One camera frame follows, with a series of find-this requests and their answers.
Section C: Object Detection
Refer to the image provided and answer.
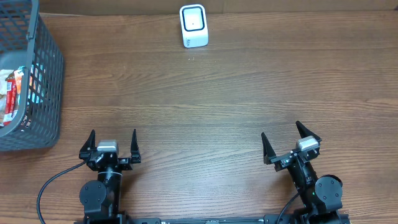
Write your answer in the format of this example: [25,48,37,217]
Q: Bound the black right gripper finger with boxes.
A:
[261,132,276,164]
[295,121,322,142]

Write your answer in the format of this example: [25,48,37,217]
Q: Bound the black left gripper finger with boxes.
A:
[80,129,96,152]
[130,129,140,157]

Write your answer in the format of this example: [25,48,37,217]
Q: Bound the red stick sachet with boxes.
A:
[3,67,24,126]

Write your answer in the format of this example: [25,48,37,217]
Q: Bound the brown snack pouch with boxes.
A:
[0,69,13,127]

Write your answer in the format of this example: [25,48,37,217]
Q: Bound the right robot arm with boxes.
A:
[261,121,349,223]

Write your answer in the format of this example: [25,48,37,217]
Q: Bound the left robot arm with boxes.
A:
[79,131,141,223]

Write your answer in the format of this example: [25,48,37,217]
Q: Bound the white barcode scanner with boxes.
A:
[179,4,209,49]

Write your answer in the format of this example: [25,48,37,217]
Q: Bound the grey plastic mesh basket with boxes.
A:
[1,0,65,151]

